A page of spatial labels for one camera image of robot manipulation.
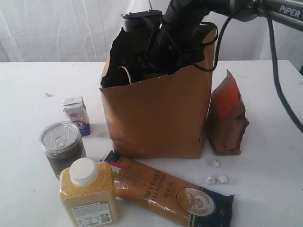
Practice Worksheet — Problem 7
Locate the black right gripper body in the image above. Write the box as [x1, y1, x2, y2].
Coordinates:
[131, 23, 206, 76]

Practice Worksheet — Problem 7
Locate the large brown paper bag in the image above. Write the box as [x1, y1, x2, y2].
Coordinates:
[100, 23, 216, 159]

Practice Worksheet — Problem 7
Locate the dark can with pull-tab lid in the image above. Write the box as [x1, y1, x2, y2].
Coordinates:
[40, 121, 87, 179]

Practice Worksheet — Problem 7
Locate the millet bottle with white cap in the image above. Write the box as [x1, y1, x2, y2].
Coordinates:
[59, 157, 119, 227]

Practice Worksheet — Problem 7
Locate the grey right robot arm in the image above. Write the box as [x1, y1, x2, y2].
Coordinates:
[125, 0, 303, 74]

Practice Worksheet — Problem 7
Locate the small brown coffee pouch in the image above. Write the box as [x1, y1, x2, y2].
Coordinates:
[205, 71, 249, 156]

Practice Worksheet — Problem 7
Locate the clear plastic scrap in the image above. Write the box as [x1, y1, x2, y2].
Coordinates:
[97, 131, 111, 140]

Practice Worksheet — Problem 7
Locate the small milk carton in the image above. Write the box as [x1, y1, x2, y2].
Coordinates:
[62, 96, 90, 136]

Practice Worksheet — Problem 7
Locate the spaghetti packet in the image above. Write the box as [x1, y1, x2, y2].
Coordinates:
[105, 151, 234, 227]

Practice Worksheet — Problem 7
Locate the black cable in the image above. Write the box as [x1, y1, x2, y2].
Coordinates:
[196, 4, 303, 133]

